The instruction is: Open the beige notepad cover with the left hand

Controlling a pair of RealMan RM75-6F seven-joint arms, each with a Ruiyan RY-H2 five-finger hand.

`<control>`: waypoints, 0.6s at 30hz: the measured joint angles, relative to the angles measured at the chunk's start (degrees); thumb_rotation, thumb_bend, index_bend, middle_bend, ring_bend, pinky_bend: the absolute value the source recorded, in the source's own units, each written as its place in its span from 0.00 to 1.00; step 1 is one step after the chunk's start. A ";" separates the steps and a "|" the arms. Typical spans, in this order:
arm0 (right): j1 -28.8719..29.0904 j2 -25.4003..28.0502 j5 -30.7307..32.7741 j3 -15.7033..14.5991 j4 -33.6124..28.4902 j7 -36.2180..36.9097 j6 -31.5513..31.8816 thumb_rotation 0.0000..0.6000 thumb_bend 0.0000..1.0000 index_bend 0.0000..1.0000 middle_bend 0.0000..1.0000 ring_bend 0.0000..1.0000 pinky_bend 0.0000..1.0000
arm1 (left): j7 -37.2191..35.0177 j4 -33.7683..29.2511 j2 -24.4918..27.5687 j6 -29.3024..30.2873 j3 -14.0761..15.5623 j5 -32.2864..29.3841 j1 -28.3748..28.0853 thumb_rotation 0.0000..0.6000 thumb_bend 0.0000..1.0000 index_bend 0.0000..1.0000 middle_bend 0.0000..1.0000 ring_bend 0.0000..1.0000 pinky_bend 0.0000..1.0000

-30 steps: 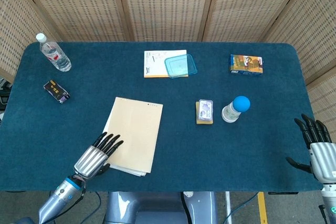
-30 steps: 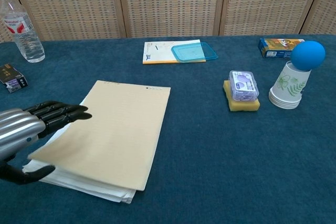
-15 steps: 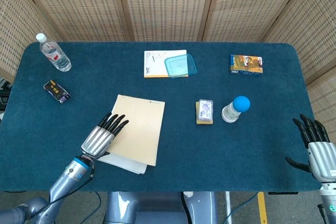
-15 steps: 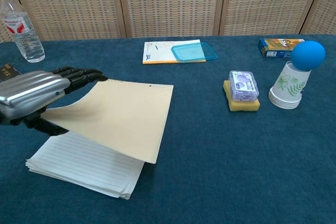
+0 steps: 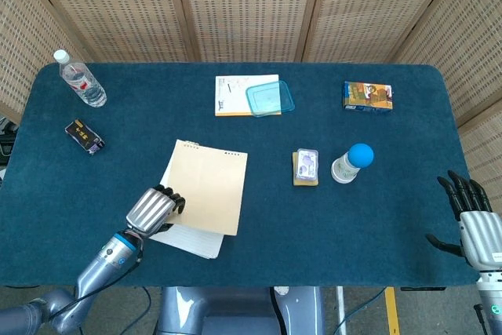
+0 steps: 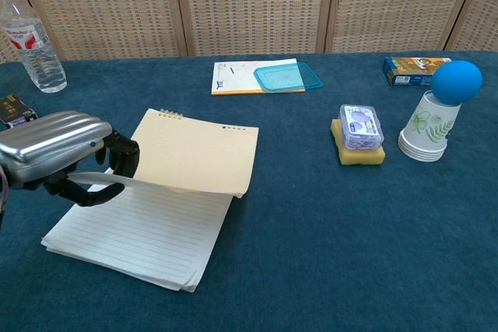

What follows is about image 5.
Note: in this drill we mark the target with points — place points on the small black carton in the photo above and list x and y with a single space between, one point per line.
82 135

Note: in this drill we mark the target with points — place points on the tan paper notepad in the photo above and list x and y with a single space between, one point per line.
212 186

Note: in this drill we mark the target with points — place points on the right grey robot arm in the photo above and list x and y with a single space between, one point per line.
490 303

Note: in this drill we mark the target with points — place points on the blue table cloth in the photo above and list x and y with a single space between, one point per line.
313 225

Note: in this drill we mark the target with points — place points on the clear box with purple contents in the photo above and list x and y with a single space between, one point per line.
308 164

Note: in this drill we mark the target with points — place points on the clear plastic water bottle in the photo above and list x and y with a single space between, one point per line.
84 86

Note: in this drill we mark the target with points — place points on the teal translucent plastic lid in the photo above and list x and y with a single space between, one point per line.
270 97

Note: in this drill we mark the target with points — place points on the blue ball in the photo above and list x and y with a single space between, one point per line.
361 155

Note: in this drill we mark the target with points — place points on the blue and orange printed box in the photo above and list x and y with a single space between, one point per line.
368 97

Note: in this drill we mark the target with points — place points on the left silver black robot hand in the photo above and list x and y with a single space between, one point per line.
151 209

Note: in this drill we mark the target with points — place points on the white table leg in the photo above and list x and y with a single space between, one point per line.
340 305

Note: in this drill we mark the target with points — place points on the grey robot torso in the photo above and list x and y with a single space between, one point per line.
235 311

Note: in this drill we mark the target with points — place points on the woven wooden screen panel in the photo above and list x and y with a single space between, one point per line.
251 9
23 37
470 56
117 5
372 9

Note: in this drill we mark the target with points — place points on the white notepad with orange edge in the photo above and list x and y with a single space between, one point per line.
231 95

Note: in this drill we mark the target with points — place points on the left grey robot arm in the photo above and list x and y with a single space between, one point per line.
102 264

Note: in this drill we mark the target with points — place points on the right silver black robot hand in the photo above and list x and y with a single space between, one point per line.
480 237

